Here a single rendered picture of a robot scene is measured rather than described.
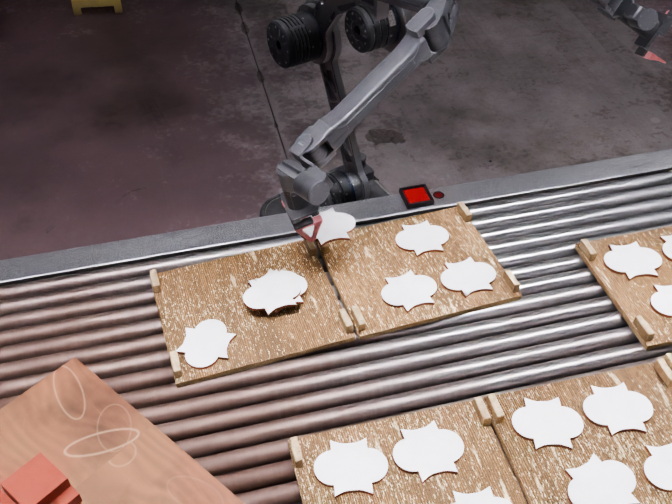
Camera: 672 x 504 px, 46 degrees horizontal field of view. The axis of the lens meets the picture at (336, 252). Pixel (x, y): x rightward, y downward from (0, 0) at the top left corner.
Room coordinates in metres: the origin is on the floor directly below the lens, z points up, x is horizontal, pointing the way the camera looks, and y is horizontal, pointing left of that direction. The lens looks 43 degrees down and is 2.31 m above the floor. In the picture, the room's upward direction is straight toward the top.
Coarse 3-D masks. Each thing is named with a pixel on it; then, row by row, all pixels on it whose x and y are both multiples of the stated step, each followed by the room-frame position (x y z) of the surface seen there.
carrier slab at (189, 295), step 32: (256, 256) 1.44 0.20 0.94; (288, 256) 1.44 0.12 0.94; (192, 288) 1.33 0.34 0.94; (224, 288) 1.33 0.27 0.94; (320, 288) 1.33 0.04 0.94; (160, 320) 1.22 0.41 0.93; (192, 320) 1.22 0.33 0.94; (224, 320) 1.22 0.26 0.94; (256, 320) 1.22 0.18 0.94; (288, 320) 1.22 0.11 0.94; (320, 320) 1.22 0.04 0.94; (256, 352) 1.13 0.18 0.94; (288, 352) 1.13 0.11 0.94
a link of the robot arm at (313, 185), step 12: (300, 144) 1.42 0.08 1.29; (300, 156) 1.39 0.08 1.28; (312, 168) 1.37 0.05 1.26; (300, 180) 1.34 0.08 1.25; (312, 180) 1.33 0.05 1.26; (324, 180) 1.33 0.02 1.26; (300, 192) 1.32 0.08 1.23; (312, 192) 1.31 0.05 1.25; (324, 192) 1.33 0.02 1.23; (312, 204) 1.30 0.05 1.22
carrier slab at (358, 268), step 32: (384, 224) 1.56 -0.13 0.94; (416, 224) 1.56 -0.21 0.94; (448, 224) 1.56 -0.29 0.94; (352, 256) 1.44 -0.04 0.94; (384, 256) 1.44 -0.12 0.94; (448, 256) 1.44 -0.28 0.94; (480, 256) 1.44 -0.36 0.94; (352, 288) 1.33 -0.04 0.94; (352, 320) 1.23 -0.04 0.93; (384, 320) 1.22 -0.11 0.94; (416, 320) 1.22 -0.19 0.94
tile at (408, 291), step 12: (408, 276) 1.36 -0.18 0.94; (420, 276) 1.36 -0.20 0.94; (384, 288) 1.32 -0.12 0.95; (396, 288) 1.32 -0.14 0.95; (408, 288) 1.32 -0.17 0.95; (420, 288) 1.32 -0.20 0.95; (432, 288) 1.32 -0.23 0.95; (384, 300) 1.28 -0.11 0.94; (396, 300) 1.28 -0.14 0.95; (408, 300) 1.28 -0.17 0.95; (420, 300) 1.28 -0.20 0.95; (432, 300) 1.28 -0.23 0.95; (408, 312) 1.25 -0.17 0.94
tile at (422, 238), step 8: (424, 224) 1.55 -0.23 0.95; (400, 232) 1.52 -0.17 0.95; (408, 232) 1.52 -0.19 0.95; (416, 232) 1.52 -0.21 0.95; (424, 232) 1.52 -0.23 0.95; (432, 232) 1.52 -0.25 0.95; (440, 232) 1.52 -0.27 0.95; (400, 240) 1.49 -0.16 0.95; (408, 240) 1.49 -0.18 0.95; (416, 240) 1.49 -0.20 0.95; (424, 240) 1.49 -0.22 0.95; (432, 240) 1.49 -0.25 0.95; (440, 240) 1.49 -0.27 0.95; (400, 248) 1.46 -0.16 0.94; (408, 248) 1.46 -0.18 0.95; (416, 248) 1.46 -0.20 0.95; (424, 248) 1.46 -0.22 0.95; (432, 248) 1.46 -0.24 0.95; (440, 248) 1.46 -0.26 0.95; (416, 256) 1.44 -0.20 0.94
